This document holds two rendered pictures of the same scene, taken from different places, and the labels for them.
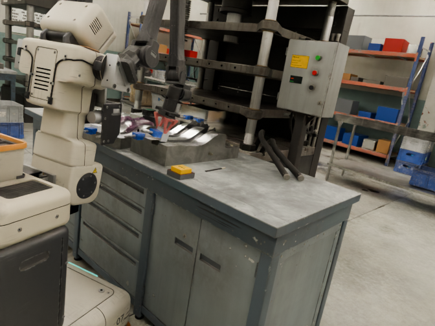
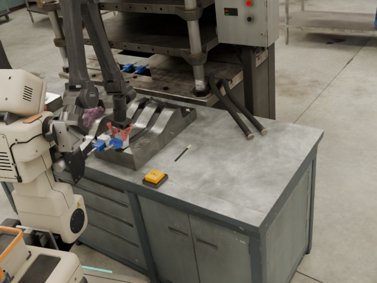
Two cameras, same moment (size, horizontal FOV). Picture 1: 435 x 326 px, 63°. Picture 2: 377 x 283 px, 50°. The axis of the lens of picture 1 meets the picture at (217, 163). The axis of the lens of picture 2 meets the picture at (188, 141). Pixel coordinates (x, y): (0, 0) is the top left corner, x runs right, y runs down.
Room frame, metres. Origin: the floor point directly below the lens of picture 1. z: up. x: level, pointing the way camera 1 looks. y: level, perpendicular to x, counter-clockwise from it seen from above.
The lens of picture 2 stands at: (-0.01, 0.02, 1.83)
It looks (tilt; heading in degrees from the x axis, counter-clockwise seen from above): 32 degrees down; 358
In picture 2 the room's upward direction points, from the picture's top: 9 degrees counter-clockwise
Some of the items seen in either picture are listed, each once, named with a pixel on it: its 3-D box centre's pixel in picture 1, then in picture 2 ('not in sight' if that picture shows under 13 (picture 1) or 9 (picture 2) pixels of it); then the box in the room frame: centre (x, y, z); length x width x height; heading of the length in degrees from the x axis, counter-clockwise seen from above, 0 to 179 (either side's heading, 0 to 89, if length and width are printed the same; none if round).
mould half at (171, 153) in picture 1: (188, 141); (146, 125); (1.73, 0.16, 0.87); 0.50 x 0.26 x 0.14; 140
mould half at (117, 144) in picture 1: (133, 128); (84, 122); (1.89, 0.49, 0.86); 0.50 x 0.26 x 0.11; 157
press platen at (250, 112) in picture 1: (222, 107); (159, 38); (2.78, 0.03, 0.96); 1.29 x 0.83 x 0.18; 50
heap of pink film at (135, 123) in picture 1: (134, 121); (83, 115); (1.89, 0.48, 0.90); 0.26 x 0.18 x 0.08; 157
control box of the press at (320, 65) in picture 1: (291, 165); (250, 95); (2.12, -0.46, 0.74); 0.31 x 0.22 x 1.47; 50
